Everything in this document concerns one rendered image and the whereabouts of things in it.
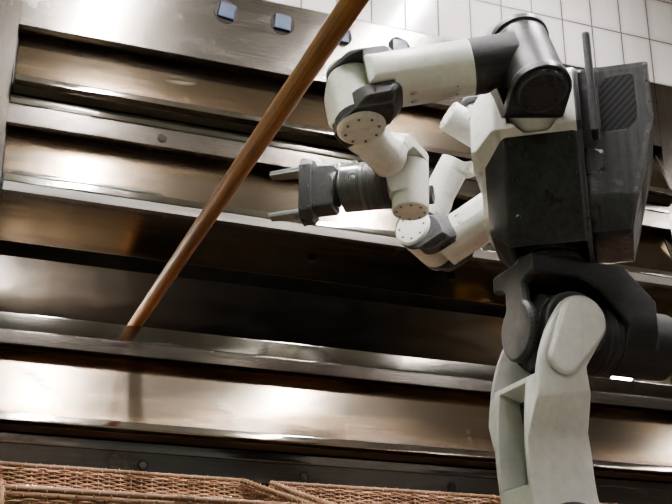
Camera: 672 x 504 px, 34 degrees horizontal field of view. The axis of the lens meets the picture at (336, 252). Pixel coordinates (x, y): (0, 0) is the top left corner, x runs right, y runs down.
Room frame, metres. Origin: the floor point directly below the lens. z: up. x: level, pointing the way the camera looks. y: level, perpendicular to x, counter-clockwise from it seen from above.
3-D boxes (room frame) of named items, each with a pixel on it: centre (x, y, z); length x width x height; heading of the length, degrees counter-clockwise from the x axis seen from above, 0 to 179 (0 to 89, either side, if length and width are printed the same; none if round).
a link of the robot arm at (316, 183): (1.82, 0.00, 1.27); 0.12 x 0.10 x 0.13; 75
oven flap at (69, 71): (2.56, -0.09, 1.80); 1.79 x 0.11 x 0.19; 110
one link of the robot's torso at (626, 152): (1.72, -0.39, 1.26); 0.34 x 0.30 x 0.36; 165
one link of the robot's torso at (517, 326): (1.75, -0.42, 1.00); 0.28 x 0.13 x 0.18; 110
